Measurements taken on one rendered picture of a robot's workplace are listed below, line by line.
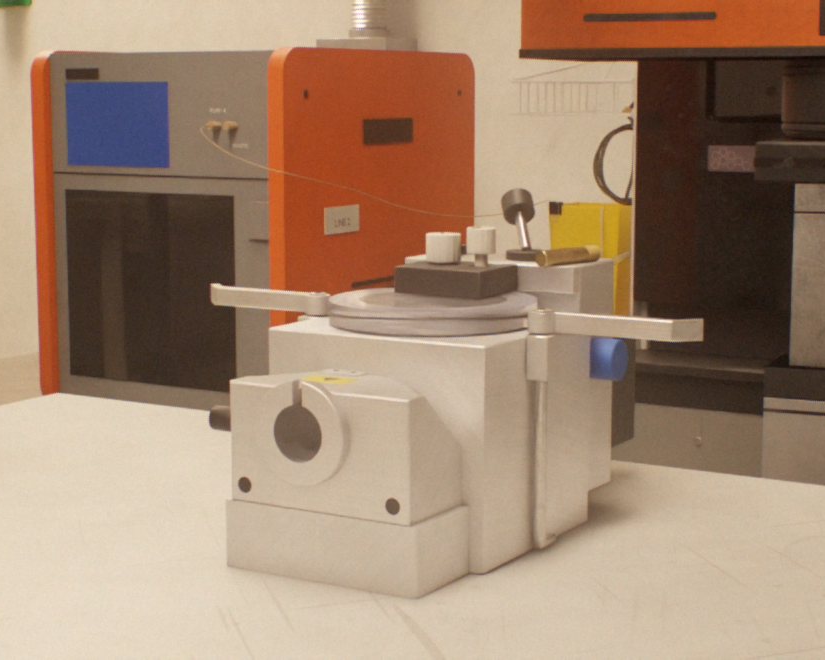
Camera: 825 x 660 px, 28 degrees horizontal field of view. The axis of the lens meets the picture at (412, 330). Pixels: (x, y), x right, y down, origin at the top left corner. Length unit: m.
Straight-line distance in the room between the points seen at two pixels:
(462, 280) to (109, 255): 1.30
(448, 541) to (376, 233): 1.34
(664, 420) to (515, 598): 1.58
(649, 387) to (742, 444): 0.15
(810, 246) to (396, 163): 0.84
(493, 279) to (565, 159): 2.86
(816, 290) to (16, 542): 0.71
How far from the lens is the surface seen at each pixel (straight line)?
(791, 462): 1.27
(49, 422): 0.98
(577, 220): 2.33
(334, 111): 1.89
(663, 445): 2.21
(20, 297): 4.50
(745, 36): 1.24
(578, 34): 1.27
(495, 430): 0.65
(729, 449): 2.18
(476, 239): 0.72
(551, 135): 3.58
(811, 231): 1.26
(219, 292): 0.76
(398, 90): 2.00
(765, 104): 2.19
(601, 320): 0.66
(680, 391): 2.21
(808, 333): 1.27
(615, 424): 0.82
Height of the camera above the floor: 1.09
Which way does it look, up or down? 8 degrees down
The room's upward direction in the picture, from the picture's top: straight up
